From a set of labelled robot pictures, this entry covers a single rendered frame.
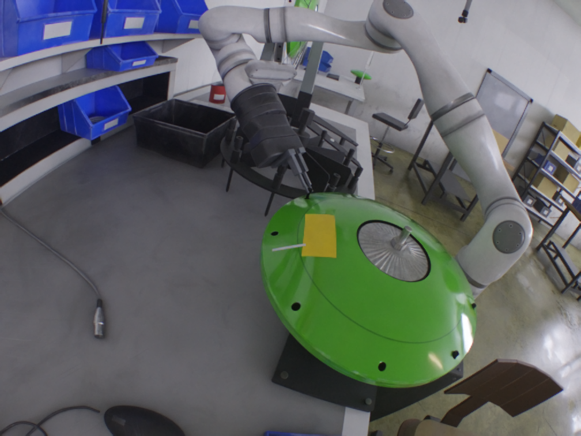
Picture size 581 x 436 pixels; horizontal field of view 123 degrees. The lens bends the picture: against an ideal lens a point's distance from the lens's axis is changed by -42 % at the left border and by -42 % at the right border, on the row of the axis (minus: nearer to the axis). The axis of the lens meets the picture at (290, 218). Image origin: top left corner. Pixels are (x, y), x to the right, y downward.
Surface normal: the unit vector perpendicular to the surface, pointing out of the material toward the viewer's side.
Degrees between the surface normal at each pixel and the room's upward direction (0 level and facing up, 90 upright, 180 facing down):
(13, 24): 92
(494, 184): 99
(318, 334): 24
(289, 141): 35
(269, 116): 43
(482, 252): 92
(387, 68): 90
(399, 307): 10
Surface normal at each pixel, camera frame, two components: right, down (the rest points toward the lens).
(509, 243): -0.58, 0.40
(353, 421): 0.26, -0.76
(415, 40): -0.19, 0.18
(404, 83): -0.23, 0.55
